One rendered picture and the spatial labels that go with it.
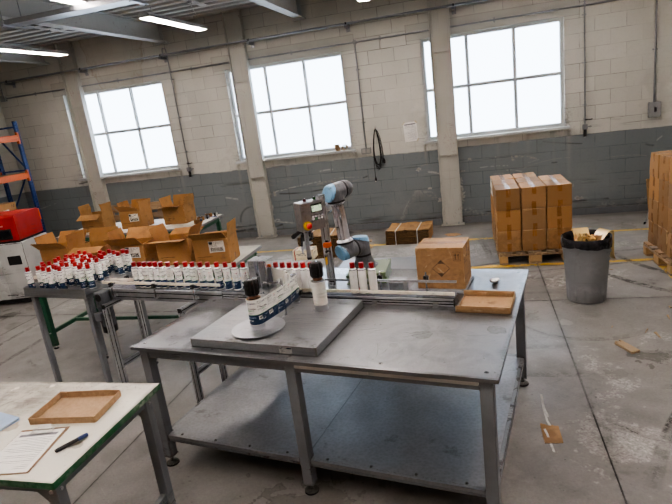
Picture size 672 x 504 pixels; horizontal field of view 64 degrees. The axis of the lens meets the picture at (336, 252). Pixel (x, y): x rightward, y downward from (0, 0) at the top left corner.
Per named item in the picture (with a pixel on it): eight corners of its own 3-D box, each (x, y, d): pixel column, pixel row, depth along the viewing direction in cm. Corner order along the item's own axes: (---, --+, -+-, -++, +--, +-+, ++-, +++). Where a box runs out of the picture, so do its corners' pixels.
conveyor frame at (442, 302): (222, 298, 381) (221, 292, 380) (231, 293, 391) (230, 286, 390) (454, 307, 313) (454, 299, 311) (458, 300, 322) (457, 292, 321)
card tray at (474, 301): (455, 312, 305) (455, 305, 304) (464, 295, 328) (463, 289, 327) (510, 314, 293) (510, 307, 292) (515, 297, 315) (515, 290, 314)
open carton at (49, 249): (35, 276, 539) (25, 240, 529) (65, 263, 581) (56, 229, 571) (69, 274, 530) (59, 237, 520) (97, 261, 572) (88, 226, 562)
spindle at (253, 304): (247, 329, 303) (238, 281, 296) (255, 323, 311) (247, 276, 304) (261, 330, 300) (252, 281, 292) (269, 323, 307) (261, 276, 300)
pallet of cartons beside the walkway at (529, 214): (574, 261, 615) (573, 183, 592) (498, 265, 635) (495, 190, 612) (556, 235, 728) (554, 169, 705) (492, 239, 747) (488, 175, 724)
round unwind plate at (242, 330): (220, 338, 299) (220, 336, 298) (250, 316, 325) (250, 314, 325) (268, 341, 286) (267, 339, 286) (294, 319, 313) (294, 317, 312)
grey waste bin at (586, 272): (565, 307, 495) (564, 242, 479) (558, 291, 535) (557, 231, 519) (616, 306, 484) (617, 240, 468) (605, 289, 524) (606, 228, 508)
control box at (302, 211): (296, 231, 352) (292, 202, 347) (319, 225, 360) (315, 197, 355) (304, 233, 344) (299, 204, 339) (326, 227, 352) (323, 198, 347)
